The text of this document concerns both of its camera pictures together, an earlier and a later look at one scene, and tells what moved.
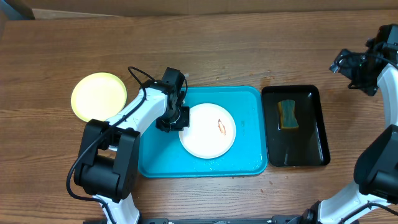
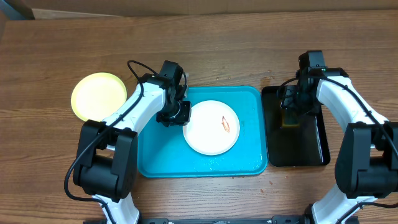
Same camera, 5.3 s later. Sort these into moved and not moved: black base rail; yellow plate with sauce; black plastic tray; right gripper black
Moved: right gripper black
Not moved: yellow plate with sauce; black base rail; black plastic tray
